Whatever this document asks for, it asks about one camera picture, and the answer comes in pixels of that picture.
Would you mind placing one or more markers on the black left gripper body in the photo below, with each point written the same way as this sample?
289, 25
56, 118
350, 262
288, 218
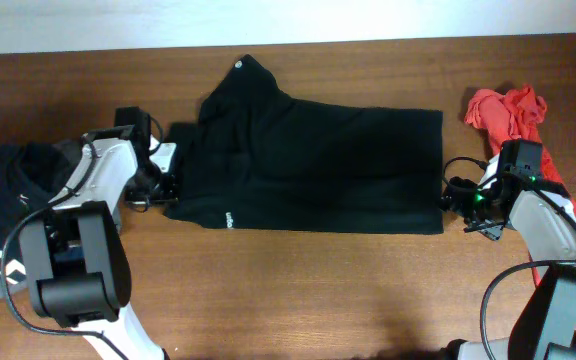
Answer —
152, 187

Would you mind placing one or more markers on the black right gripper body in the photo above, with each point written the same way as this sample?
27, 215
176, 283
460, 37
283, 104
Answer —
474, 206

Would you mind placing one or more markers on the black polo shirt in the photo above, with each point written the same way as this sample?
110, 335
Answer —
258, 158

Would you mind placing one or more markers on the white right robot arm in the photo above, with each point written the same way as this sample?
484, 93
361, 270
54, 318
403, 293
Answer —
541, 212

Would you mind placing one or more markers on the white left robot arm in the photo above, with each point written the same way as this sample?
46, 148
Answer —
77, 270

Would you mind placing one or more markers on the red crumpled garment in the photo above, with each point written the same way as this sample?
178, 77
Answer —
513, 115

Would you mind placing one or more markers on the navy hoodie with white letters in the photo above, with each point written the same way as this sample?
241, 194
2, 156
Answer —
31, 176

